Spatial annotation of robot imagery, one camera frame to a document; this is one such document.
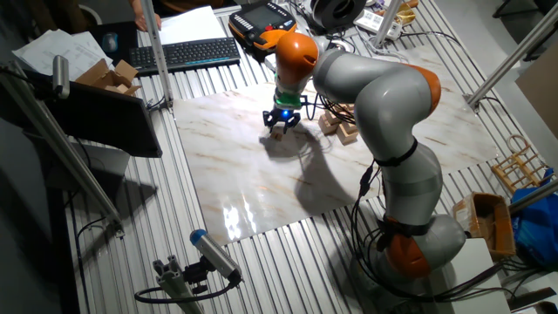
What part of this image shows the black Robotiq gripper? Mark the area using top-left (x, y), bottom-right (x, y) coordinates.
top-left (262, 106), bottom-right (303, 135)

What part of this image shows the large wooden cross block structure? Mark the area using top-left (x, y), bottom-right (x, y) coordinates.
top-left (317, 103), bottom-right (359, 147)

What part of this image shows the printed paper stack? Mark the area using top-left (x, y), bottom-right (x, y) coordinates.
top-left (11, 29), bottom-right (115, 83)

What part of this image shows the bare person hand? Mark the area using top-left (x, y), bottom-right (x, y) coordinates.
top-left (126, 0), bottom-right (163, 32)

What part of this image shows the white marble pattern board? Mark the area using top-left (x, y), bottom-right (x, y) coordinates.
top-left (173, 43), bottom-right (500, 246)

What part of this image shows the orange black teach pendant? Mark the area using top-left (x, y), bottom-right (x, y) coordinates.
top-left (228, 0), bottom-right (298, 52)

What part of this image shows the black computer keyboard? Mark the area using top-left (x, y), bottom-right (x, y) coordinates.
top-left (127, 37), bottom-right (242, 79)

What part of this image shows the black round spool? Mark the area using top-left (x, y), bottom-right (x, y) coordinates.
top-left (310, 0), bottom-right (369, 31)

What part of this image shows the blank white paper sheet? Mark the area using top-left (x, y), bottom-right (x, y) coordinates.
top-left (156, 5), bottom-right (228, 46)

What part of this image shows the white power strip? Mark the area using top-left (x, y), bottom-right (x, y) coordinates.
top-left (352, 8), bottom-right (403, 42)

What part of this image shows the yellow packet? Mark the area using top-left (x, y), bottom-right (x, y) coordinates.
top-left (394, 2), bottom-right (419, 27)

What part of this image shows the black flat monitor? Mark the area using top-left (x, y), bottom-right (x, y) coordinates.
top-left (25, 73), bottom-right (164, 159)

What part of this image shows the dark computer mouse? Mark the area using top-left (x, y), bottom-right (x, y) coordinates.
top-left (101, 31), bottom-right (119, 54)

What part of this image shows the open brown cardboard box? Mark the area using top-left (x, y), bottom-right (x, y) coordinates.
top-left (74, 58), bottom-right (143, 98)

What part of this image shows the black mouse pad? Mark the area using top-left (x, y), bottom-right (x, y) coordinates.
top-left (86, 21), bottom-right (141, 66)

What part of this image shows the wooden slat rack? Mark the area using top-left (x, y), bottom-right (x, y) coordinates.
top-left (491, 133), bottom-right (554, 195)

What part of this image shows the large brown cardboard box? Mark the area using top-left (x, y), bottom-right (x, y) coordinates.
top-left (452, 191), bottom-right (518, 259)

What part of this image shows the brown cardboard panel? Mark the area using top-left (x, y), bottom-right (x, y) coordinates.
top-left (515, 51), bottom-right (558, 141)

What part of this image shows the blue fabric bag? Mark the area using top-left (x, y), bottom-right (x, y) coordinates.
top-left (510, 167), bottom-right (558, 268)

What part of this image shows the green gripper mount plate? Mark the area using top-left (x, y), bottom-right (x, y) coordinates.
top-left (273, 89), bottom-right (309, 111)

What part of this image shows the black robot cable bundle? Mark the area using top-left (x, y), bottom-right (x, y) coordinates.
top-left (304, 93), bottom-right (520, 306)

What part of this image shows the white looped cable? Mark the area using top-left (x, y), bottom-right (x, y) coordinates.
top-left (361, 37), bottom-right (411, 65)

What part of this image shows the aluminium frame strut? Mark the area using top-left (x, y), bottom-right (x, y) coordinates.
top-left (371, 0), bottom-right (403, 48)
top-left (139, 0), bottom-right (174, 109)
top-left (463, 3), bottom-right (558, 113)
top-left (507, 179), bottom-right (558, 215)
top-left (0, 60), bottom-right (126, 239)

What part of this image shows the silver camera with blue cap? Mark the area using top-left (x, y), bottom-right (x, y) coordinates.
top-left (189, 228), bottom-right (243, 285)

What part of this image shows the aluminium camera mount profile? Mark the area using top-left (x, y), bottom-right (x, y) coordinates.
top-left (152, 255), bottom-right (206, 314)

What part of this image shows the black camera cable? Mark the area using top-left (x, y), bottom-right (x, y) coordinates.
top-left (133, 278), bottom-right (239, 305)

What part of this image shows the silver depth camera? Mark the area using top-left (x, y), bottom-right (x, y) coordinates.
top-left (51, 54), bottom-right (71, 100)

